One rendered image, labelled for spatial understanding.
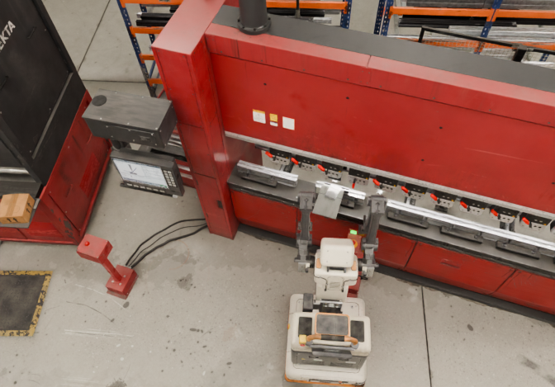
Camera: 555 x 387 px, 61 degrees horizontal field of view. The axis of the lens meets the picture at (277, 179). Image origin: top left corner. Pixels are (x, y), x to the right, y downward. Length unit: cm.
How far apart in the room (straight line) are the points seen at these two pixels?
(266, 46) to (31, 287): 324
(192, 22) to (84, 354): 291
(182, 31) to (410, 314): 297
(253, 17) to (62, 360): 322
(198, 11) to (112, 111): 80
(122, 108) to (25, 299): 242
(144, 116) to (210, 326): 207
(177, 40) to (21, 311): 300
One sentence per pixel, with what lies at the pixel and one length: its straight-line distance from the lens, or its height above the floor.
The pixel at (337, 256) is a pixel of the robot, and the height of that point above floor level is 135.
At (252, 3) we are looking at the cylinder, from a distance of 272.
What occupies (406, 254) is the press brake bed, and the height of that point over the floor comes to 52.
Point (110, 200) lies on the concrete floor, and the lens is 512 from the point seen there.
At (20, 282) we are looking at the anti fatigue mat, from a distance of 503.
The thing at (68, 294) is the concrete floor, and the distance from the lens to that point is 479.
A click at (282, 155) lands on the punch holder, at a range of 349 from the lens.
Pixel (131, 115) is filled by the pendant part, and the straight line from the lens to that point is 302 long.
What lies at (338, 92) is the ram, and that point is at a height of 205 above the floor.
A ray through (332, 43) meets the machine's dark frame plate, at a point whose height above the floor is 230.
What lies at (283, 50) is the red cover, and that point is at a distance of 273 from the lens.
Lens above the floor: 408
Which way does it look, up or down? 56 degrees down
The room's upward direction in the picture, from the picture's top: 3 degrees counter-clockwise
